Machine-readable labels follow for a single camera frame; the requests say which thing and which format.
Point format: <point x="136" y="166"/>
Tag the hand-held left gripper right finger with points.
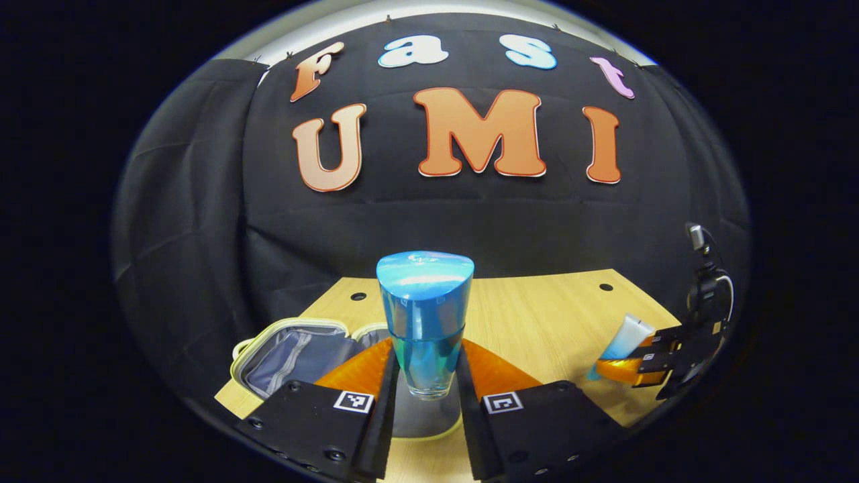
<point x="470" y="429"/>

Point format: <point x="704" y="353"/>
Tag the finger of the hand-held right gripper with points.
<point x="684" y="335"/>
<point x="664" y="362"/>

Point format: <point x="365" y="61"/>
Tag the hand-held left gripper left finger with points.
<point x="386" y="429"/>

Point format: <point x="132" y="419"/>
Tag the white and blue tube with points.
<point x="627" y="335"/>

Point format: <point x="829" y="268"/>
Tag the cream suitcase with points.
<point x="295" y="355"/>

